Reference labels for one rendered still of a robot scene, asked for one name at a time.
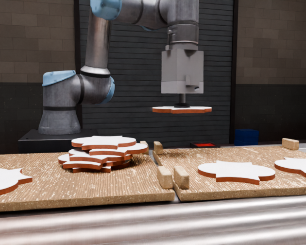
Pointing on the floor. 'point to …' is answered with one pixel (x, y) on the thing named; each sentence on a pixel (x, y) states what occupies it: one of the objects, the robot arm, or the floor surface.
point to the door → (83, 115)
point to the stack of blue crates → (246, 137)
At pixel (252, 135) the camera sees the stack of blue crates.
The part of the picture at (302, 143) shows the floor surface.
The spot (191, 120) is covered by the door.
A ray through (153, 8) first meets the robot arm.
